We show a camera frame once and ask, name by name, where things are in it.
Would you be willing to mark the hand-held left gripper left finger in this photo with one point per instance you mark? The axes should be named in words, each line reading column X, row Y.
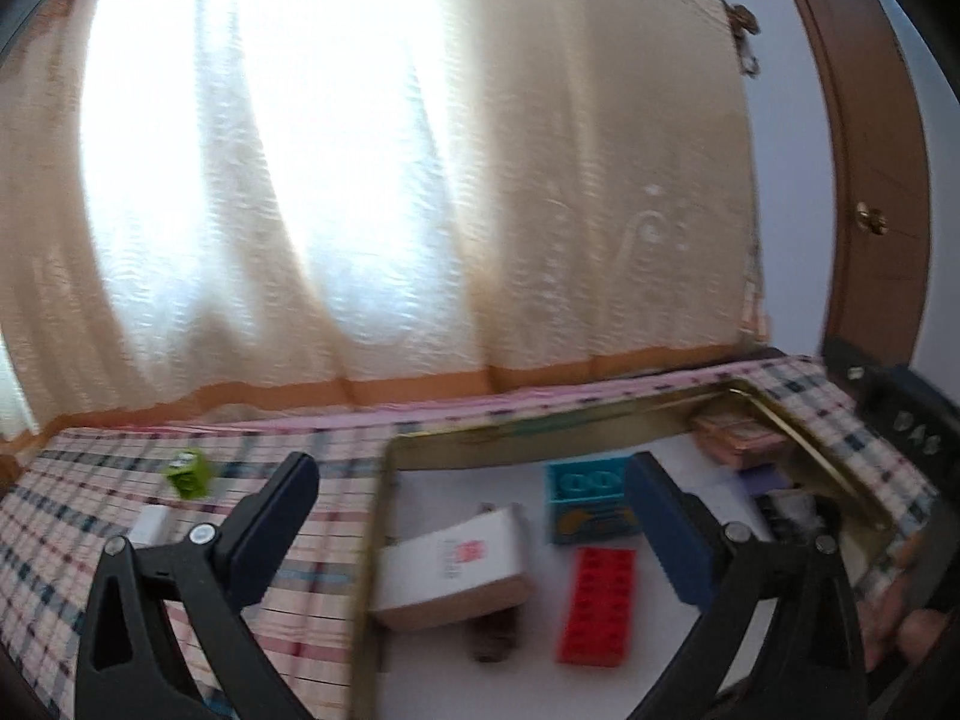
column 274, row 525

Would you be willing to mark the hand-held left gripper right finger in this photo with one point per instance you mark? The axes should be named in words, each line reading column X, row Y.
column 671, row 525

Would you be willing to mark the teal box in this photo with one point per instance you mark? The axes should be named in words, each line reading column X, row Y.
column 589, row 499

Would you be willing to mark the red toy brick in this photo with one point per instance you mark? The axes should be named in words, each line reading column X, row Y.
column 598, row 604

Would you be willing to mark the person's right hand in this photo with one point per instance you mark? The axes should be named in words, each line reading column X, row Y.
column 921, row 634

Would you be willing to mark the green toy cube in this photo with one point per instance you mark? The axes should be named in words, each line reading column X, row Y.
column 189, row 472

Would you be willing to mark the purple object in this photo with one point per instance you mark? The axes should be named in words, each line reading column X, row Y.
column 765, row 478

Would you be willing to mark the pink box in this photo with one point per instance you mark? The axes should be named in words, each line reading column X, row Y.
column 739, row 433

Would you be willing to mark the small white object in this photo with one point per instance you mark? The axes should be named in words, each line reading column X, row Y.
column 150, row 526

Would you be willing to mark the white box with red label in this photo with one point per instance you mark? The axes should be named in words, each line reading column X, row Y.
column 450, row 566

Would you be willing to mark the plaid tablecloth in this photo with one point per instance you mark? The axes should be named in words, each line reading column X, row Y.
column 90, row 480

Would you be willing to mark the brass doorknob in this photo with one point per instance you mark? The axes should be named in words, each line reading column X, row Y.
column 872, row 217

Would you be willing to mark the dark brown object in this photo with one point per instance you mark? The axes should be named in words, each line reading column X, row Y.
column 496, row 636

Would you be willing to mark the brown wooden door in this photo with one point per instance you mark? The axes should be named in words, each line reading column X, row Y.
column 862, row 127

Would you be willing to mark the cream lace curtain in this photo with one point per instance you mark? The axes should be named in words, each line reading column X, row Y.
column 375, row 165

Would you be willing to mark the curtain tieback hook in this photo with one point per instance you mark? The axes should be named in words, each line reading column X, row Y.
column 742, row 30

